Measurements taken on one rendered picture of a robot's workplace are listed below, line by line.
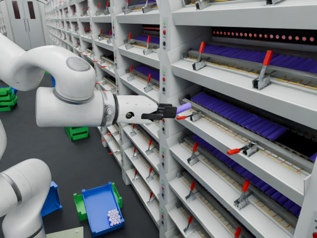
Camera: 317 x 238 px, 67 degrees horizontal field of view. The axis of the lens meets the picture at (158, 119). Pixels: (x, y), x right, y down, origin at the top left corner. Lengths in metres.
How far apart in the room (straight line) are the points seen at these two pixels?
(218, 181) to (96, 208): 1.05
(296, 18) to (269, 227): 0.53
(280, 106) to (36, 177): 0.75
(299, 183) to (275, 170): 0.06
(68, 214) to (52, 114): 1.41
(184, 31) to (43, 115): 0.65
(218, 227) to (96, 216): 0.95
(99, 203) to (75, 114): 1.30
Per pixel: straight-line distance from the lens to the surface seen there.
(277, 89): 0.63
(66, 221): 1.83
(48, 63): 0.51
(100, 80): 2.34
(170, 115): 0.63
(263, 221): 0.79
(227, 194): 0.85
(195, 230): 1.22
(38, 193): 0.93
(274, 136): 0.74
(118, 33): 1.61
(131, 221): 1.74
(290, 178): 0.65
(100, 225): 1.71
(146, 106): 0.56
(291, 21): 0.59
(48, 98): 0.52
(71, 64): 0.49
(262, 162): 0.69
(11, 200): 0.87
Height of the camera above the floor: 1.23
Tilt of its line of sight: 22 degrees down
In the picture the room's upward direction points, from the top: straight up
